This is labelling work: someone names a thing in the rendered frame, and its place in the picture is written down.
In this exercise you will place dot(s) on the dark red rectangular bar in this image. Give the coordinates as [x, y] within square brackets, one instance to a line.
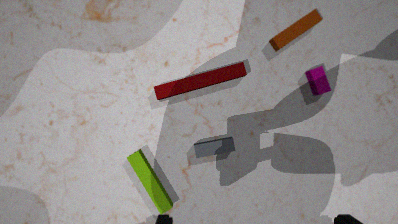
[200, 81]

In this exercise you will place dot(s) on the magenta rectangular block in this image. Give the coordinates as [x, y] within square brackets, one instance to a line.
[318, 81]

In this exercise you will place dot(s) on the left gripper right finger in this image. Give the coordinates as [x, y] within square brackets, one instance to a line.
[346, 219]

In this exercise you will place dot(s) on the lime green rod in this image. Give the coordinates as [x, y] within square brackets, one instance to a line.
[150, 181]

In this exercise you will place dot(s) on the orange rod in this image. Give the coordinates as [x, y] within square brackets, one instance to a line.
[295, 30]

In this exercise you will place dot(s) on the grey rectangular rod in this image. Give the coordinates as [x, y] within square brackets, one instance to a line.
[214, 147]

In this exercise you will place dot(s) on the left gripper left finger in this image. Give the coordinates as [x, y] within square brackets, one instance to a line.
[164, 219]

